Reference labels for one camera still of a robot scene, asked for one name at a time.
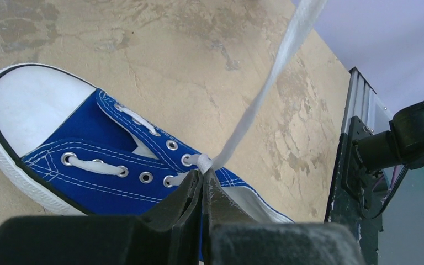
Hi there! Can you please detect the white shoelace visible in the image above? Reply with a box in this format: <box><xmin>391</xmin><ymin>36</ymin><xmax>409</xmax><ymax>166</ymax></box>
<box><xmin>61</xmin><ymin>1</ymin><xmax>327</xmax><ymax>187</ymax></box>

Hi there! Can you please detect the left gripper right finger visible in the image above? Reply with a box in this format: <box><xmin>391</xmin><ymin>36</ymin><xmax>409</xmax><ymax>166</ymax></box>
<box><xmin>202</xmin><ymin>170</ymin><xmax>365</xmax><ymax>264</ymax></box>

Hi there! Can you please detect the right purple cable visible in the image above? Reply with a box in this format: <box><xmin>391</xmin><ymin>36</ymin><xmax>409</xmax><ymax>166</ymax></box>
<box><xmin>371</xmin><ymin>166</ymin><xmax>401</xmax><ymax>205</ymax></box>

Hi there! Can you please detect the aluminium frame rail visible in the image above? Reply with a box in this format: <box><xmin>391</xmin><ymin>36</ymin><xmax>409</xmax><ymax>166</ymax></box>
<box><xmin>341</xmin><ymin>67</ymin><xmax>393</xmax><ymax>135</ymax></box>

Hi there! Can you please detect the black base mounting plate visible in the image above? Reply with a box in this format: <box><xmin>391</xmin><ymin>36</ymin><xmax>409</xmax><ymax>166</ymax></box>
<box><xmin>324</xmin><ymin>116</ymin><xmax>387</xmax><ymax>264</ymax></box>

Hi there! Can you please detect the blue canvas sneaker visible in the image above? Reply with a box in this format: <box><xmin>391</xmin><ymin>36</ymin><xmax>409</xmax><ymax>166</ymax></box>
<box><xmin>0</xmin><ymin>63</ymin><xmax>295</xmax><ymax>262</ymax></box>

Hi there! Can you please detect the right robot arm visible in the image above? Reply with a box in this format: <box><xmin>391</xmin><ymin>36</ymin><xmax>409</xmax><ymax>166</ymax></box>
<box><xmin>354</xmin><ymin>101</ymin><xmax>424</xmax><ymax>172</ymax></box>

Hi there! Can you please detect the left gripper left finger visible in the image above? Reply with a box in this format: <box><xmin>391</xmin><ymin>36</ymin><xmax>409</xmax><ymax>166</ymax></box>
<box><xmin>0</xmin><ymin>171</ymin><xmax>203</xmax><ymax>264</ymax></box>

